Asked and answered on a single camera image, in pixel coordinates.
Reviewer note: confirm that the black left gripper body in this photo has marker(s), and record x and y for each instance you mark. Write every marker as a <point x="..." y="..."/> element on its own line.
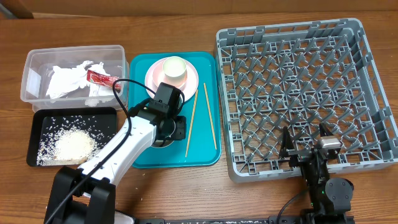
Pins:
<point x="171" y="132"/>

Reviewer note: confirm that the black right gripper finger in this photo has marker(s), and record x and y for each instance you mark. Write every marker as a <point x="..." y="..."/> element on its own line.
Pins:
<point x="324" y="131"/>
<point x="286" y="144"/>

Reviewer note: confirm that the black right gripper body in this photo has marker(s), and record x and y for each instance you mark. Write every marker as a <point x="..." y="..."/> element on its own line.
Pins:
<point x="301" y="155"/>

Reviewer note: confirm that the grey bowl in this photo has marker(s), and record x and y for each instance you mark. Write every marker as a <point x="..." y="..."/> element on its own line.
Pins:
<point x="161" y="144"/>

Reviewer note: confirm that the red sauce packet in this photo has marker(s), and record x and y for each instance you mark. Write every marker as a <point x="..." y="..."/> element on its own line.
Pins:
<point x="100" y="79"/>

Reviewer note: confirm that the white napkin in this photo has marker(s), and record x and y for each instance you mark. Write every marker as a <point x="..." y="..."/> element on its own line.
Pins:
<point x="67" y="80"/>

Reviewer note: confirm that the cooked white rice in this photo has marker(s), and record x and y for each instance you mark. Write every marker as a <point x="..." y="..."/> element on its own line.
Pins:
<point x="69" y="140"/>

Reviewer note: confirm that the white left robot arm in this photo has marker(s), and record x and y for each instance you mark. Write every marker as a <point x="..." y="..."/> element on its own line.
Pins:
<point x="87" y="194"/>

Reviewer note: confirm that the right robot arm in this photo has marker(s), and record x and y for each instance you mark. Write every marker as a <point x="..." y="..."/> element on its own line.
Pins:
<point x="330" y="197"/>

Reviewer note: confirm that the grey dishwasher rack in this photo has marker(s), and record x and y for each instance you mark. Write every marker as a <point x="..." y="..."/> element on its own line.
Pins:
<point x="297" y="76"/>

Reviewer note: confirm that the teal plastic tray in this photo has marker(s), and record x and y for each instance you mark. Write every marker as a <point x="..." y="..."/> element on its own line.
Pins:
<point x="201" y="149"/>

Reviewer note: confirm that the pink small bowl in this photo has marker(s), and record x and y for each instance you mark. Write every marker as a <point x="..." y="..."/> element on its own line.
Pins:
<point x="159" y="76"/>

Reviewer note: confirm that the white cup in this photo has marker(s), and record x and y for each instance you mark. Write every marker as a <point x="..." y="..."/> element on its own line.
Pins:
<point x="175" y="70"/>

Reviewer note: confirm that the pink plate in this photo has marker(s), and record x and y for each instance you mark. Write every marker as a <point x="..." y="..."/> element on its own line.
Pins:
<point x="189" y="87"/>

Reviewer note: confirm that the clear plastic bin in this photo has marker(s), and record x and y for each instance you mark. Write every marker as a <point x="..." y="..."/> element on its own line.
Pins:
<point x="38" y="71"/>

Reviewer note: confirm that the black tray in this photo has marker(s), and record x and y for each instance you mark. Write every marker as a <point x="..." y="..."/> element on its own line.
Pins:
<point x="109" y="117"/>

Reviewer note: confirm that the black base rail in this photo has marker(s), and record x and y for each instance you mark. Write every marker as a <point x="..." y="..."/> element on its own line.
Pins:
<point x="269" y="220"/>

